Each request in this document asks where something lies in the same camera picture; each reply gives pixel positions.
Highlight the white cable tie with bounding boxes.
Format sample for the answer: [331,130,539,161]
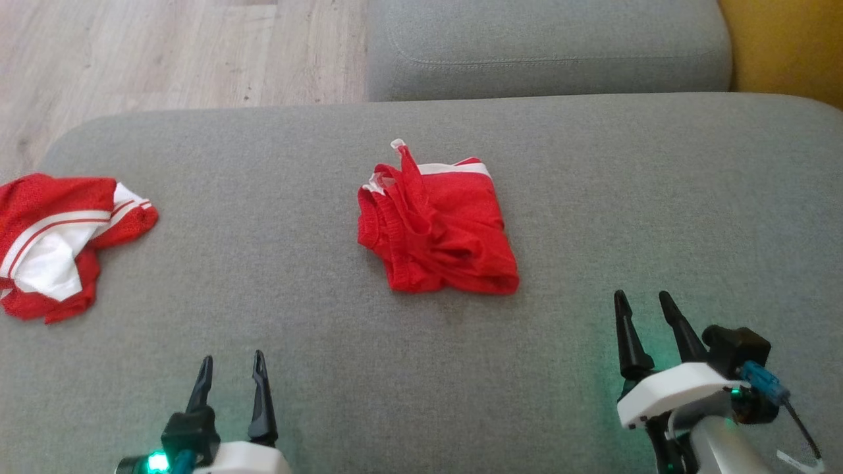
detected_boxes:
[776,450,825,473]

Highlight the red white-sleeved t-shirt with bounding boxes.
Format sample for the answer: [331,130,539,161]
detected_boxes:
[0,173,159,325]

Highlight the right blue-plug black cable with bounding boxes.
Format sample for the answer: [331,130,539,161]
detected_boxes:
[739,361,822,460]

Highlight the grey sofa cushion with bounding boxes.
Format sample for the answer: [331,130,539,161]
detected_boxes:
[366,0,733,103]

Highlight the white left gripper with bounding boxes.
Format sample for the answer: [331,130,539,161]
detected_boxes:
[186,350,292,474]

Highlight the yellow panel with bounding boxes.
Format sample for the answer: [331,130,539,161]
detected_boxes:
[718,0,843,109]

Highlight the red Bulls 23 shorts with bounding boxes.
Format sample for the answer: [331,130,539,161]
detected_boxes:
[358,139,520,295]

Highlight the large grey sofa seat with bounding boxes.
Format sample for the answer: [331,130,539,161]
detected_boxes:
[0,92,843,474]

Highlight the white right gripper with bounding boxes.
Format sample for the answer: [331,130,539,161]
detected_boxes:
[614,290,745,474]

